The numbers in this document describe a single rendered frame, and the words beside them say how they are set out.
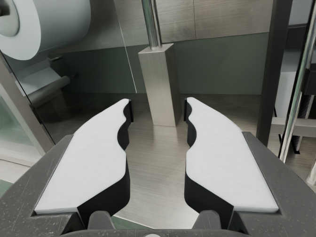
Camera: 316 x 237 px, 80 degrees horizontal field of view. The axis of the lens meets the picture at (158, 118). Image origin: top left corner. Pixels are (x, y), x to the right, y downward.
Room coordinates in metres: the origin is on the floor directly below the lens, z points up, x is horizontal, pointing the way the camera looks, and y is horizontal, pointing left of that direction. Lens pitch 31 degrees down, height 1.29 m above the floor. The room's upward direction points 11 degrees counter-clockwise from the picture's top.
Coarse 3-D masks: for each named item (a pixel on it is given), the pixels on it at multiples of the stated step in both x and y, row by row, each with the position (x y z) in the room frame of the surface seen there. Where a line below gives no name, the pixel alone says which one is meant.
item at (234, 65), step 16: (128, 48) 0.93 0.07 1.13; (144, 48) 0.89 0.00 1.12; (176, 48) 0.83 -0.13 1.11; (192, 48) 0.79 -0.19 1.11; (208, 48) 0.76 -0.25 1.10; (224, 48) 0.74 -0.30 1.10; (240, 48) 0.71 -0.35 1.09; (256, 48) 0.68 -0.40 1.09; (176, 64) 0.83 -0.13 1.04; (192, 64) 0.80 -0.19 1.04; (208, 64) 0.76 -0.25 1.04; (224, 64) 0.74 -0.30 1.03; (240, 64) 0.71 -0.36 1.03; (256, 64) 0.68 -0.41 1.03; (192, 80) 0.80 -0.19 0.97; (208, 80) 0.77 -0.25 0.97; (224, 80) 0.74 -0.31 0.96; (240, 80) 0.71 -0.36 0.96; (256, 80) 0.68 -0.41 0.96
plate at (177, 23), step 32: (128, 0) 0.90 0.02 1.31; (160, 0) 0.84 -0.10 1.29; (192, 0) 0.78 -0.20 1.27; (224, 0) 0.73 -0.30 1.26; (256, 0) 0.69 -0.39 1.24; (128, 32) 0.92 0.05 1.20; (160, 32) 0.85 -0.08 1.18; (192, 32) 0.79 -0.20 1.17; (224, 32) 0.73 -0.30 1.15; (256, 32) 0.68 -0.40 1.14
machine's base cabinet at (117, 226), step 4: (0, 184) 0.57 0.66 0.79; (0, 188) 0.58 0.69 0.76; (4, 188) 0.57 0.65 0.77; (0, 192) 0.60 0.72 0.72; (4, 192) 0.58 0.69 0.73; (0, 196) 0.62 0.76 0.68; (116, 224) 0.31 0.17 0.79; (116, 228) 0.32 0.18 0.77; (120, 228) 0.31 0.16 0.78; (124, 228) 0.30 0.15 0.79
